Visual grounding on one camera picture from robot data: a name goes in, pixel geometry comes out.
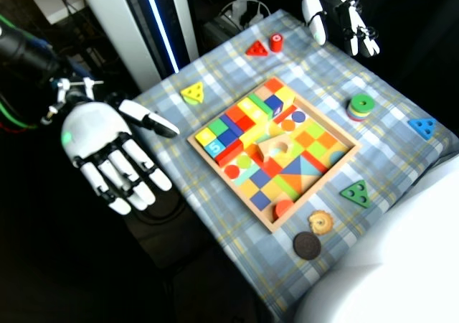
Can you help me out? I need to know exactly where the yellow triangle block with holes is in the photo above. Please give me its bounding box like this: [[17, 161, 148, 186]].
[[179, 81, 205, 106]]

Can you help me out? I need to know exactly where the red triangle block with holes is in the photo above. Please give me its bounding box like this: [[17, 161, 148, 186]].
[[245, 39, 270, 57]]

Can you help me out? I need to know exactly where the green triangle block with holes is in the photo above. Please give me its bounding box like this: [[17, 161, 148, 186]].
[[339, 179, 372, 209]]

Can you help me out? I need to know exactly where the blue triangle block with holes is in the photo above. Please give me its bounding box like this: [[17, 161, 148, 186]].
[[407, 117, 437, 139]]

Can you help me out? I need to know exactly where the light blue number five cube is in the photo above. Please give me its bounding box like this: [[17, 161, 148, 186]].
[[204, 139, 225, 159]]

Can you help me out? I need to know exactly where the green cube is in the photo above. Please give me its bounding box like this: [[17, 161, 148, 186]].
[[207, 118, 230, 137]]

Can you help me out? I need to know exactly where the yellow cube with number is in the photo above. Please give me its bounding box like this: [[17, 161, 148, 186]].
[[194, 127, 218, 148]]

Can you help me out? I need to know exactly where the blue cube with number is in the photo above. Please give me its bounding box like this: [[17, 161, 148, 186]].
[[264, 95, 288, 120]]

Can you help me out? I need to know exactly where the natural wood cube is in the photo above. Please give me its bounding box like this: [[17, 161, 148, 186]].
[[253, 85, 277, 100]]

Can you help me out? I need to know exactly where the red-orange cube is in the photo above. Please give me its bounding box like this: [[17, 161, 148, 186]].
[[263, 78, 286, 95]]

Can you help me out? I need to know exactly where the blue plaid cloth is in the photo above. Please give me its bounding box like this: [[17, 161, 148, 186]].
[[134, 9, 451, 323]]

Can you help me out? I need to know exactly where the wooden puzzle tray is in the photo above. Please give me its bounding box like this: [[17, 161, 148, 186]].
[[186, 75, 362, 235]]

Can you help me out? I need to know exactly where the red cylinder peg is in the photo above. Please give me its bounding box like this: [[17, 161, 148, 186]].
[[268, 32, 284, 53]]

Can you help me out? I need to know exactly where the black box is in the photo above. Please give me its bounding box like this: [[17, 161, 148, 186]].
[[202, 14, 248, 46]]

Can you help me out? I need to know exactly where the white power strip with plugs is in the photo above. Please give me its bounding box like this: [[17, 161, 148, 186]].
[[219, 0, 272, 29]]

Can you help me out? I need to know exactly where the white column with blue light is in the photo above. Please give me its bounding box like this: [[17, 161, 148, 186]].
[[73, 0, 200, 93]]

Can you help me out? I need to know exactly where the white box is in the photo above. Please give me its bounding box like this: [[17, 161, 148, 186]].
[[24, 0, 87, 24]]

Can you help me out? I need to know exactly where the coloured ring stack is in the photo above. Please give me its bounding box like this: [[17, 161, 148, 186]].
[[346, 93, 376, 122]]

